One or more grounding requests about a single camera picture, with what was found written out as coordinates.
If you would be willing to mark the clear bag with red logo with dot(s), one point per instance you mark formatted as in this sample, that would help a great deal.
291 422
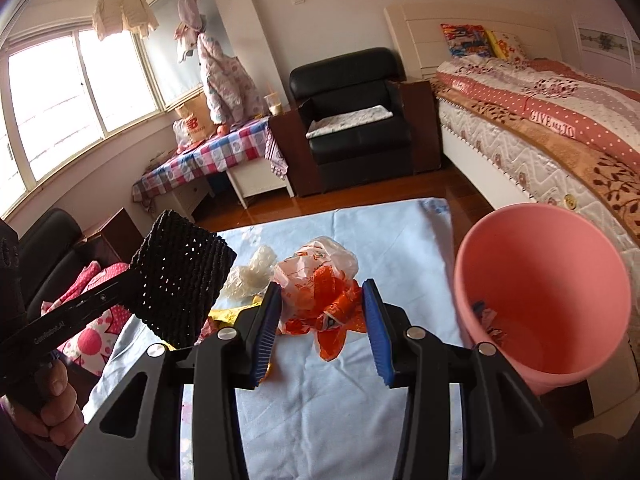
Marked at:
192 132

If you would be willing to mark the white low cabinet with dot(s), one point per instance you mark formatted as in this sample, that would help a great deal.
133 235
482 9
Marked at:
255 182

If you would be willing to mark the cream knitted sweater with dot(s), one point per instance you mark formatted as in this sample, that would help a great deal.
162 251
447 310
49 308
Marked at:
125 12

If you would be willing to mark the grey roller blind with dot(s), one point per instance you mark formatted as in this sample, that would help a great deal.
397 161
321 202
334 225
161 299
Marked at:
167 50

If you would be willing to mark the colourful printed pillow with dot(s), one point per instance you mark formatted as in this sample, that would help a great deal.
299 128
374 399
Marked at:
467 40

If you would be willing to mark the pink hanging garment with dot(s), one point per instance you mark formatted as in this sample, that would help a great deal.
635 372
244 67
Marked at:
189 17

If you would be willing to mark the white wardrobe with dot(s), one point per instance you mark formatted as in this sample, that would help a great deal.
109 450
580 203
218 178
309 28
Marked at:
600 45

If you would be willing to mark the clear plastic wrap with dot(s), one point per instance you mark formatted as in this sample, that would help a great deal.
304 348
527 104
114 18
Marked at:
250 275

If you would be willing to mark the brown side table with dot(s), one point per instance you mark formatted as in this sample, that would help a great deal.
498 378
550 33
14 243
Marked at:
115 235

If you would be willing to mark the orange fruit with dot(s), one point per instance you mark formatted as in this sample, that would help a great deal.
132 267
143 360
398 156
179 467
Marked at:
222 130

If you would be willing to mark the black leather armchair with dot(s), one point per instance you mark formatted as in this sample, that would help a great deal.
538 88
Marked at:
350 77

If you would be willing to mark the dark brown cabinet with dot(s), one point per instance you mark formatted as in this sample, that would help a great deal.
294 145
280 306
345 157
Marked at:
292 155

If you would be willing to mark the orange and white plastic bag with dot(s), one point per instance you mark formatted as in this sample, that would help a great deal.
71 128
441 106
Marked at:
312 290

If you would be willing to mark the small blue and white wrapper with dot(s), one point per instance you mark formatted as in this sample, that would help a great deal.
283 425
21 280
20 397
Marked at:
485 316

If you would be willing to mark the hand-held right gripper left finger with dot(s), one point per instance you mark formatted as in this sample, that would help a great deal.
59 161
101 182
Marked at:
265 332

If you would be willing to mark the yellow wrapper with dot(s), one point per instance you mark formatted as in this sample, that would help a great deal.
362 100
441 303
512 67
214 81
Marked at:
225 317

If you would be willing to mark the light blue printed cloth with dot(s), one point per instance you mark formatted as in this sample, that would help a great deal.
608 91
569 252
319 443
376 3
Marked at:
320 400

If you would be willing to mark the black foam net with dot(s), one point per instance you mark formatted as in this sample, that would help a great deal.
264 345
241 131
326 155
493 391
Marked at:
180 275

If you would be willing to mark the pink patchwork quilt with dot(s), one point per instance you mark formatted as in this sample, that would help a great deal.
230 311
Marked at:
565 100

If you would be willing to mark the white seat cushion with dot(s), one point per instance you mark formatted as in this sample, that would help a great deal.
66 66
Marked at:
350 119

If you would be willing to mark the black leather sofa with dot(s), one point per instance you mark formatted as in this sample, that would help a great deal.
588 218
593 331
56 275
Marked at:
50 240

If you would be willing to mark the white bed headboard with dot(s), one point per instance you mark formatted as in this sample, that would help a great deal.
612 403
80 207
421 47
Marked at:
420 40

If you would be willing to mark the plastic cup with yellow drink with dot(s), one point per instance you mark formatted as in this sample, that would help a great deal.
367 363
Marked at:
273 104

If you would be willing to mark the window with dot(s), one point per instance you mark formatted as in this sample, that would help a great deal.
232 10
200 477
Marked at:
65 95

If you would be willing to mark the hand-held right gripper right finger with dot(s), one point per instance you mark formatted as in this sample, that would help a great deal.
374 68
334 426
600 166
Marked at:
377 335

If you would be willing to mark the checkered tablecloth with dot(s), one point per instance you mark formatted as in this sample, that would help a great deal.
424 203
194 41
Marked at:
215 152

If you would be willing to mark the brown nightstand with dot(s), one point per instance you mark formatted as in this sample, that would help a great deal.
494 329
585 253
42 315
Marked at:
422 125

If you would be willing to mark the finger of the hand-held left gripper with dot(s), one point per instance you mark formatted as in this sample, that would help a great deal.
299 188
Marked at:
102 296

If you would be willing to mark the pink floral cushion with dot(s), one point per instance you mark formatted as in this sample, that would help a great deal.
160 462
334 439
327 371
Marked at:
92 340

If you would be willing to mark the yellow floral pillow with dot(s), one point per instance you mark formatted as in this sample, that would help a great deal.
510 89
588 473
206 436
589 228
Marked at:
510 46

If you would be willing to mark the person's left hand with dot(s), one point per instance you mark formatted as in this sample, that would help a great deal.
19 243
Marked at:
57 415

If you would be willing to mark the brown paper bag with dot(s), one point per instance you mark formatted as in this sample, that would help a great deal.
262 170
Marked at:
196 107

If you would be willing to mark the pink plastic bucket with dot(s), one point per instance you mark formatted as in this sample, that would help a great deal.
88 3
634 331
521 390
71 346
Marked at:
540 270

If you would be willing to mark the bed with patterned quilts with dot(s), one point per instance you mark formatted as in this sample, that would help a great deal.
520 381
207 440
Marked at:
600 170

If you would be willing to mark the floral padded jacket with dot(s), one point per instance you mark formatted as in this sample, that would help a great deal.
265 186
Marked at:
227 85

